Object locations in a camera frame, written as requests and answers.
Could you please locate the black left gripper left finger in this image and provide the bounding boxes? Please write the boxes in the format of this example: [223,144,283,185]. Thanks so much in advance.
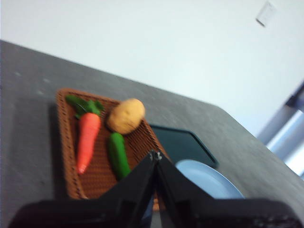
[99,150,158,228]

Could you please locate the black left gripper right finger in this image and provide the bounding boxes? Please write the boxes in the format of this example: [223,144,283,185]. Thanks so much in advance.
[155,152,215,228]

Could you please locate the blue round plate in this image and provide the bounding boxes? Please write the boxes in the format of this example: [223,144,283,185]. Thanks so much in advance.
[175,159,245,200]

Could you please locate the green pepper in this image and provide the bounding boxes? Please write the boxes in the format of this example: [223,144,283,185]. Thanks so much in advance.
[108,132,132,181]

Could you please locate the brown wicker basket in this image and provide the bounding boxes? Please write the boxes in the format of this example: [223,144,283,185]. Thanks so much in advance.
[56,88,171,212]

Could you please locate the black flat tray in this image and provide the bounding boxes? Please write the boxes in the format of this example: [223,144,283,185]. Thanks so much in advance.
[148,123,219,169]

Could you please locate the orange carrot with green leaves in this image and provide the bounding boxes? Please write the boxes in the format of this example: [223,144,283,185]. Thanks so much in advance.
[65,95,105,175]

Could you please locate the tan potato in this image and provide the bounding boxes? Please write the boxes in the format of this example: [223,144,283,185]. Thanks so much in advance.
[106,98,146,135]

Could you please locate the pale blue metal frame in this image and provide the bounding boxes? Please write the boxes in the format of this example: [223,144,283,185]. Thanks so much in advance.
[256,80,304,181]

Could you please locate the white wall socket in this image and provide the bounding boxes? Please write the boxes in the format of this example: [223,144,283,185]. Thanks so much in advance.
[255,1,277,27]

